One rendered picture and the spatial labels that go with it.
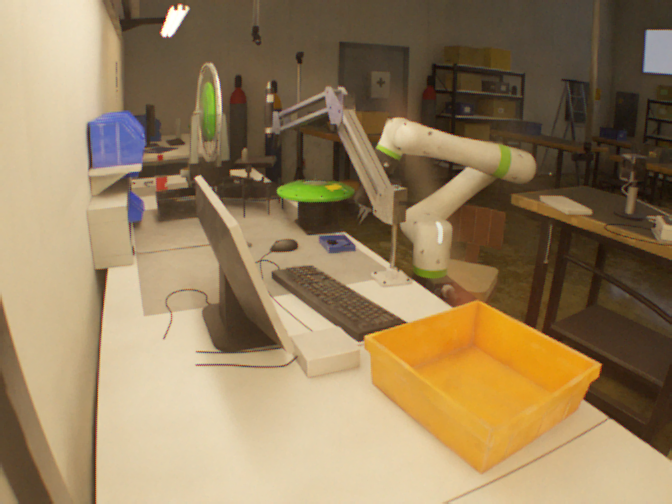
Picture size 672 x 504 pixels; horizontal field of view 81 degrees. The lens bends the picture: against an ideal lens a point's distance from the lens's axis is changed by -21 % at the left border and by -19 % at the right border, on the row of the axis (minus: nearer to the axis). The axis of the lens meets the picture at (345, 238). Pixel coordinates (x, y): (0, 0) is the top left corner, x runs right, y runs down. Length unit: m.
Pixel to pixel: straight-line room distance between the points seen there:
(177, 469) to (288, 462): 0.18
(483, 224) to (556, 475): 1.84
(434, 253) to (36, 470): 1.36
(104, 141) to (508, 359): 1.46
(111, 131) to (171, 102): 4.67
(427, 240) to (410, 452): 0.92
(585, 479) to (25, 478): 0.80
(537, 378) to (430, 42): 7.03
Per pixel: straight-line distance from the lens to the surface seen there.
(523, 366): 1.05
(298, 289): 1.33
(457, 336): 1.10
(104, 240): 1.64
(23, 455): 0.55
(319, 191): 1.84
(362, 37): 7.16
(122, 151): 1.78
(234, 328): 1.15
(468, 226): 2.54
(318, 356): 0.99
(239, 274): 0.93
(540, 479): 0.83
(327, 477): 0.78
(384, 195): 1.39
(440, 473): 0.80
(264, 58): 6.62
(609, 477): 0.88
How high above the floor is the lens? 1.49
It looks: 18 degrees down
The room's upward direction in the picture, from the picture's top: 1 degrees clockwise
